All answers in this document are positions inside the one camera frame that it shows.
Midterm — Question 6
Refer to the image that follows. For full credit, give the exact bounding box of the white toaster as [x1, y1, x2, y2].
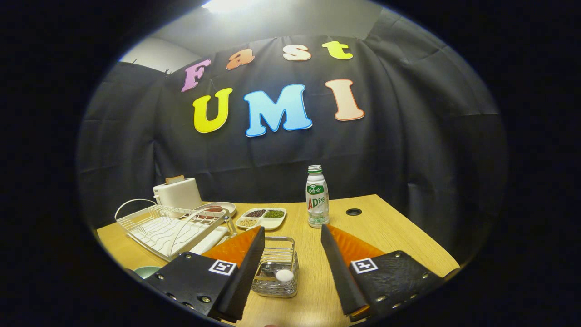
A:
[153, 178, 203, 210]

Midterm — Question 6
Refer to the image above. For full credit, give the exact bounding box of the white and green drink bottle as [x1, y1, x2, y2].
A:
[305, 165, 330, 228]

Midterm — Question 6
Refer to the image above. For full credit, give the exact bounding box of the white wire dish rack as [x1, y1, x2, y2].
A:
[114, 199, 237, 263]

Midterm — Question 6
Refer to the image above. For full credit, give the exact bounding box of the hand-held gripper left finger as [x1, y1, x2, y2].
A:
[144, 226, 266, 324]

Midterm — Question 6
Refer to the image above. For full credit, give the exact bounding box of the beige round plate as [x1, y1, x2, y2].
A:
[193, 202, 237, 218]

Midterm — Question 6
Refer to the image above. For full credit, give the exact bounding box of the cream divided tray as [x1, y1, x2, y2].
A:
[235, 208, 287, 231]

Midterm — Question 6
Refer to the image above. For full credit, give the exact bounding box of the pale green plate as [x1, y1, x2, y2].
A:
[133, 266, 162, 280]

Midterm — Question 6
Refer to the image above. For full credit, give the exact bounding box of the metal spoon with white handle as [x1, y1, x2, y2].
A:
[260, 260, 295, 283]

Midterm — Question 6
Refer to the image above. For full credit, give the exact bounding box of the metal wire basket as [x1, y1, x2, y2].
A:
[251, 236, 300, 298]

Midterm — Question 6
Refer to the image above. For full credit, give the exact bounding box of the white drip tray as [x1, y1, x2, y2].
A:
[136, 218, 230, 256]

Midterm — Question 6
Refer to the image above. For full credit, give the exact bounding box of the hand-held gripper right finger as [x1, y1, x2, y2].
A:
[320, 224, 448, 323]

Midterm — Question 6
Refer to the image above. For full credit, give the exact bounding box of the black backdrop cloth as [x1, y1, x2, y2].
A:
[76, 9, 508, 268]

